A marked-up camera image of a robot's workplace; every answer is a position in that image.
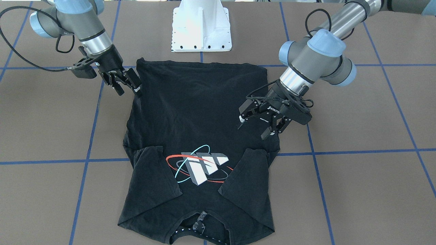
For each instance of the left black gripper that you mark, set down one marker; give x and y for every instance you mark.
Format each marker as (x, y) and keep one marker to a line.
(275, 103)

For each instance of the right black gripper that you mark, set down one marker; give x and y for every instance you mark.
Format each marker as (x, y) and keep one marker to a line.
(111, 60)

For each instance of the black graphic t-shirt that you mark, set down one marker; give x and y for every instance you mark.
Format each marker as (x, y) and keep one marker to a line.
(195, 172)

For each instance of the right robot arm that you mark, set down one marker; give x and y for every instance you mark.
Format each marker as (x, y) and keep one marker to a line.
(80, 18)

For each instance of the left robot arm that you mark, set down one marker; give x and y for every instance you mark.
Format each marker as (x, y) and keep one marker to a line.
(319, 55)

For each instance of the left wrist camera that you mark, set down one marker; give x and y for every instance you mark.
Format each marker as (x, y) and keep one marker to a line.
(298, 111)

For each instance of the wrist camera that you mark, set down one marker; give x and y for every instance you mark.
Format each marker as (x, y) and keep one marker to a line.
(83, 69)
(298, 111)

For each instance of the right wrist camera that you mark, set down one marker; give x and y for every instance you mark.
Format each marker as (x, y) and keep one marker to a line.
(83, 69)

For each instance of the white camera stand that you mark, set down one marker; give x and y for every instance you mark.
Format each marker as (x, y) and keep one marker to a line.
(201, 26)

